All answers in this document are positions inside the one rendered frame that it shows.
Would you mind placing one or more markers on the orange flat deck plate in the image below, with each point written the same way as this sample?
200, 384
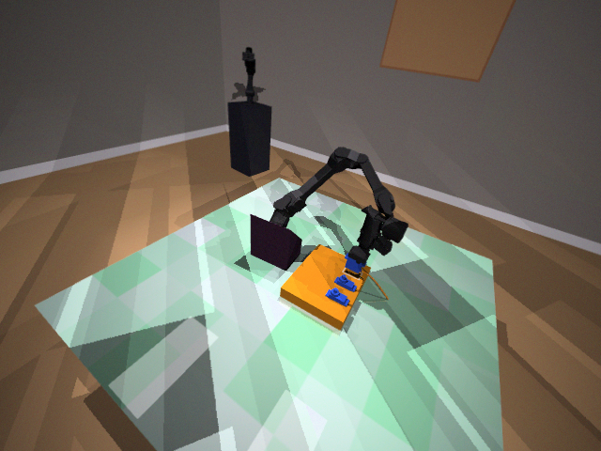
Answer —
324, 287

